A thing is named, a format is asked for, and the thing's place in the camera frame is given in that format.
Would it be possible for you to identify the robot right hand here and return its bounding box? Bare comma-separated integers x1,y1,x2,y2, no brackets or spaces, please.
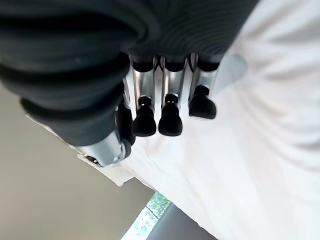
0,0,249,168

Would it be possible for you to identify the white bed sheet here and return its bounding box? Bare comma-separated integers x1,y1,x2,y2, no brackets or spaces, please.
24,0,320,240

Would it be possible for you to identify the green patterned floor mat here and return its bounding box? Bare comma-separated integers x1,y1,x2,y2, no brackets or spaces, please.
120,191,172,240

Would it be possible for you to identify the grey bed frame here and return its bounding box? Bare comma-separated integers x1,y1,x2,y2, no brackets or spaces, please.
145,203,212,240

